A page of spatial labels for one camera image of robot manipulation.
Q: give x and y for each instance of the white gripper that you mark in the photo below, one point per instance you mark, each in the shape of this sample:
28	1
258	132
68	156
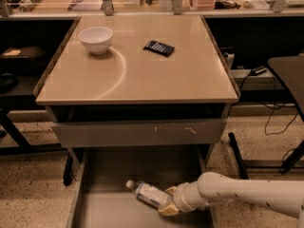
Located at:
180	198

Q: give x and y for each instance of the clear plastic water bottle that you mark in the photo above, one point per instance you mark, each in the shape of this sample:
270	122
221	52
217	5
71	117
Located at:
149	193

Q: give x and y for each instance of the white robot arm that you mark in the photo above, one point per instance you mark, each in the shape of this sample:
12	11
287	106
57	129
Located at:
281	196

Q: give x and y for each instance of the closed grey top drawer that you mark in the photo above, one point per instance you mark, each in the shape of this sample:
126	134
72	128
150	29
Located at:
138	133

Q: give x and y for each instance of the open grey middle drawer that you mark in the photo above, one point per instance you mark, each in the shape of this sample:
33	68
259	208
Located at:
103	201

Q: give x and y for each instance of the grey drawer cabinet counter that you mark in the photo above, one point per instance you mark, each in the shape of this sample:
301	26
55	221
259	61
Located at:
128	83

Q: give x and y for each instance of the black table leg right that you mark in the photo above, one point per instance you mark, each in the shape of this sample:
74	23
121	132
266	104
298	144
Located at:
240	163

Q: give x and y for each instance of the black table leg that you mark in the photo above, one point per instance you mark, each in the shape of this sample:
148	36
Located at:
240	163
23	146

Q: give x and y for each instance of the black power adapter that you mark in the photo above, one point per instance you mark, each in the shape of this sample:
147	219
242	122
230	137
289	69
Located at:
258	70

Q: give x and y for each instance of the black table leg left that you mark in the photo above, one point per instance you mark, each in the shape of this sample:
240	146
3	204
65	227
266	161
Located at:
23	146

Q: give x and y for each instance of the white ceramic bowl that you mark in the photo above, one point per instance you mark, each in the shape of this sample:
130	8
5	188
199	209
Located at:
96	40

